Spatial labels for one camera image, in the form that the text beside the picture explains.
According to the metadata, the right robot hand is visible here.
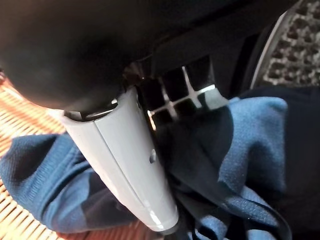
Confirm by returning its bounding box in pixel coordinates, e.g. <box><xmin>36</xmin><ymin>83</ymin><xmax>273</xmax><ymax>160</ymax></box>
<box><xmin>0</xmin><ymin>0</ymin><xmax>298</xmax><ymax>235</ymax></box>

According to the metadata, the blue garment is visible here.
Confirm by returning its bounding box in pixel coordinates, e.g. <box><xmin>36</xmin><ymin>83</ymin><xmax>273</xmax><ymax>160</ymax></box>
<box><xmin>0</xmin><ymin>86</ymin><xmax>320</xmax><ymax>240</ymax></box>

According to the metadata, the rectangular wicker laundry basket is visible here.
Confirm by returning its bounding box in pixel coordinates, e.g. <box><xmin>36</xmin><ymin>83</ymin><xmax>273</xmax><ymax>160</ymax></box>
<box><xmin>0</xmin><ymin>77</ymin><xmax>156</xmax><ymax>240</ymax></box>

